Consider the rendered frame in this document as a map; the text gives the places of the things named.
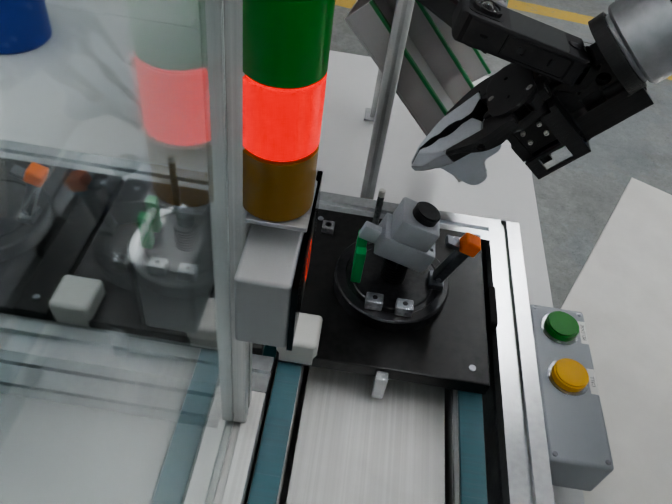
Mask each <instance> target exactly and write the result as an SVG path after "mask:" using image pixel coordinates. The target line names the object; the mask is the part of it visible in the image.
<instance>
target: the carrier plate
mask: <svg viewBox="0 0 672 504"><path fill-rule="evenodd" d="M323 220H328V221H334V222H335V226H334V232H333V234H327V233H322V232H321V230H322V224H323ZM366 221H369V222H371V223H372V221H373V217H367V216H361V215H355V214H349V213H342V212H336V211H330V210H324V209H318V216H317V224H316V232H315V238H314V243H313V248H312V253H311V258H310V265H309V270H308V274H307V279H306V284H305V289H304V294H303V299H302V304H301V308H300V312H301V313H307V314H313V315H319V316H321V317H322V320H323V322H322V328H321V334H320V340H319V346H318V352H317V356H316V357H314V358H313V361H312V365H306V364H300V363H294V362H288V361H281V360H279V352H278V351H277V350H276V361H281V362H287V363H294V364H300V365H306V366H312V367H318V368H324V369H330V370H336V371H343V372H349V373H355V374H361V375H367V376H373V377H375V374H376V371H384V372H388V373H389V378H388V379H392V380H398V381H404V382H410V383H416V384H422V385H428V386H435V387H441V388H447V389H453V390H459V391H465V392H471V393H478V394H484V395H485V394H486V393H487V391H488V389H489V387H490V373H489V357H488V341H487V325H486V310H485V294H484V278H483V263H482V247H481V250H480V251H479V252H478V253H477V254H476V255H475V256H474V257H470V256H468V257H467V258H466V259H465V260H464V261H463V262H462V263H461V264H460V265H459V266H458V267H457V268H456V269H455V270H454V271H453V272H452V273H451V274H450V275H449V276H448V280H449V293H448V297H447V300H446V302H445V305H444V307H443V310H442V312H441V313H440V315H439V316H438V317H437V318H436V319H435V320H434V321H433V322H432V323H431V324H429V325H428V326H426V327H424V328H422V329H419V330H416V331H413V332H407V333H389V332H383V331H379V330H375V329H372V328H370V327H367V326H365V325H363V324H361V323H360V322H358V321H357V320H355V319H354V318H353V317H351V316H350V315H349V314H348V313H347V312H346V311H345V310H344V309H343V307H342V306H341V305H340V303H339V301H338V299H337V297H336V295H335V291H334V285H333V280H334V273H335V267H336V263H337V261H338V258H339V257H340V255H341V254H342V252H343V251H344V250H345V249H346V248H347V247H348V246H350V245H351V244H353V243H355V242H357V237H358V232H359V230H361V228H362V227H363V225H364V224H365V222H366ZM464 234H465V232H459V231H453V230H447V229H441V228H440V236H439V238H438V239H437V241H436V242H435V257H436V258H437V259H438V260H439V261H440V263H442V262H443V261H444V260H445V259H446V258H447V257H448V256H449V255H450V254H451V253H452V252H453V251H454V249H449V248H448V247H447V246H446V245H445V237H446V236H447V235H450V236H457V237H462V236H463V235H464Z"/></svg>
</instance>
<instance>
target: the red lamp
mask: <svg viewBox="0 0 672 504"><path fill-rule="evenodd" d="M326 80H327V73H326V75H325V76H324V77H323V78H322V79H321V80H320V81H318V82H316V83H314V84H312V85H310V86H306V87H302V88H295V89H283V88H274V87H270V86H266V85H263V84H260V83H258V82H256V81H254V80H252V79H251V78H249V77H248V76H247V75H245V77H244V76H243V146H244V148H245V149H246V150H248V151H249V152H250V153H252V154H254V155H255V156H257V157H260V158H262V159H265V160H270V161H276V162H289V161H296V160H299V159H302V158H305V157H307V156H309V155H310V154H311V153H313V152H314V151H315V150H316V149H317V147H318V145H319V142H320V133H321V124H322V115H323V106H324V98H325V89H326Z"/></svg>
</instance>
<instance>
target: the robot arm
mask: <svg viewBox="0 0 672 504"><path fill-rule="evenodd" d="M671 2H672V0H671V1H670V0H616V1H614V2H613V3H611V4H610V5H609V7H608V13H609V14H608V15H606V14H605V13H604V12H602V13H600V14H599V15H597V16H596V17H594V18H593V19H591V20H590V21H588V25H589V28H590V31H591V33H592V35H593V37H594V40H595V43H593V44H592V45H590V46H586V47H585V46H584V43H583V40H582V39H581V38H579V37H576V36H574V35H571V34H569V33H567V32H564V31H562V30H559V29H557V28H554V27H552V26H550V25H547V24H545V23H542V22H540V21H537V20H535V19H532V18H530V17H528V16H525V15H523V14H520V13H518V12H515V11H513V10H511V9H508V8H506V7H503V6H501V5H499V4H498V3H497V2H494V1H492V0H459V2H458V4H457V6H456V8H455V10H454V12H453V14H452V36H453V38H454V40H456V41H458V42H461V43H463V44H465V45H467V46H469V47H471V48H474V49H478V50H481V51H483V52H486V53H488V54H491V55H493V56H496V57H498V58H501V59H503V60H506V61H508V62H511V63H510V64H508V65H507V66H505V67H503V68H502V69H501V70H500V71H498V72H497V73H495V74H494V75H492V76H490V77H488V78H486V79H485V80H483V81H482V82H480V83H479V84H477V85H476V86H475V87H474V88H472V89H471V90H470V91H469V92H468V93H467V94H466V95H465V96H464V97H462V98H461V99H460V100H459V101H458V102H457V103H456V104H455V105H454V106H453V107H452V108H451V109H450V110H449V111H448V112H447V113H446V116H445V117H443V118H442V119H441V120H440V121H439V122H438V123H437V125H436V126H435V127H434V128H433V129H432V130H431V132H430V133H429V134H428V135H427V137H426V138H425V139H424V140H423V142H422V143H421V144H420V145H419V147H418V149H417V151H416V153H415V155H414V157H413V159H412V161H411V163H412V165H411V167H412V168H413V169H414V170H415V171H426V170H432V169H435V168H437V169H438V168H441V169H443V170H445V171H446V172H448V173H450V174H451V175H453V176H455V177H456V178H458V179H460V180H461V181H463V182H465V183H466V184H469V185H478V184H480V183H482V182H483V181H485V180H486V178H487V171H486V166H485V161H486V159H487V158H489V157H491V156H492V155H494V154H495V153H497V152H498V151H499V150H500V149H501V146H502V143H503V142H505V141H506V140H508V141H509V142H510V143H511V149H512V150H513V151H514V152H515V153H516V154H517V155H518V156H519V158H520V159H521V160H522V161H523V162H524V161H526V162H525V165H526V166H527V167H528V168H529V169H530V170H531V171H532V173H533V174H534V175H535V176H536V177H537V178H538V179H541V178H543V177H544V176H546V175H548V174H550V173H552V172H554V171H556V170H557V169H559V168H561V167H563V166H565V165H567V164H569V163H571V162H572V161H574V160H576V159H578V158H580V157H582V156H584V155H585V154H587V153H589V152H591V149H590V145H589V140H590V139H591V138H593V137H594V136H596V135H598V134H600V133H602V132H604V131H605V130H607V129H609V128H611V127H613V126H614V125H616V124H618V123H620V122H622V121H624V120H625V119H627V118H629V117H631V116H633V115H634V114H636V113H638V112H640V111H642V110H644V109H645V108H647V107H649V106H651V105H653V104H654V103H653V100H652V98H651V97H650V95H649V94H648V92H647V91H646V90H647V88H646V87H647V83H646V82H645V81H647V80H648V81H649V82H650V83H653V84H657V83H659V82H660V81H662V80H664V79H666V78H668V77H669V76H671V75H672V3H671ZM564 146H566V147H567V149H568V150H569V151H570V152H571V154H572V155H573V156H571V157H569V158H567V159H565V160H563V161H562V162H560V163H558V164H556V165H554V166H552V167H551V168H549V169H546V168H545V166H544V165H543V164H545V163H547V162H549V161H550V160H552V156H551V153H552V152H554V151H556V150H559V149H561V148H563V147H564ZM539 160H540V161H541V162H542V163H543V164H542V163H541V162H540V161H539Z"/></svg>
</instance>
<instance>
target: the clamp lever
mask: <svg viewBox="0 0 672 504"><path fill-rule="evenodd" d="M445 245H446V246H447V247H449V248H452V249H454V251H453V252H452V253H451V254H450V255H449V256H448V257H447V258H446V259H445V260H444V261H443V262H442V263H441V264H440V265H439V266H438V267H437V268H436V269H435V270H434V271H433V280H435V281H436V282H439V283H442V282H443V281H444V280H445V279H446V278H447V277H448V276H449V275H450V274H451V273H452V272H453V271H454V270H455V269H456V268H457V267H458V266H459V265H460V264H461V263H462V262H463V261H464V260H465V259H466V258H467V257H468V256H470V257H474V256H475V255H476V254H477V253H478V252H479V251H480V250H481V239H480V237H478V236H476V235H473V234H471V233H469V232H467V233H465V234H464V235H463V236H462V237H461V238H460V239H457V238H455V237H453V236H450V235H447V236H446V237H445Z"/></svg>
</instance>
